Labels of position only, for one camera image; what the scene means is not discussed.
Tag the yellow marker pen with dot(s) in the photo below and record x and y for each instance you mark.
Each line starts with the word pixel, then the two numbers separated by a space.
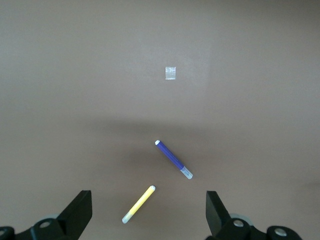
pixel 140 203

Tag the purple marker pen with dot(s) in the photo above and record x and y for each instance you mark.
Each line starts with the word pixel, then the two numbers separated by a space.
pixel 170 155

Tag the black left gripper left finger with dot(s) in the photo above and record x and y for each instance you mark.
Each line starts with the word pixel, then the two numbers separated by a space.
pixel 75 212

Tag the clear tape patch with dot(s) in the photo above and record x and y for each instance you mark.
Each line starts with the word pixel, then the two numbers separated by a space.
pixel 170 73

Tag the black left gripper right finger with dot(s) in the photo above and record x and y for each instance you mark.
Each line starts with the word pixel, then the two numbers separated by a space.
pixel 216 215

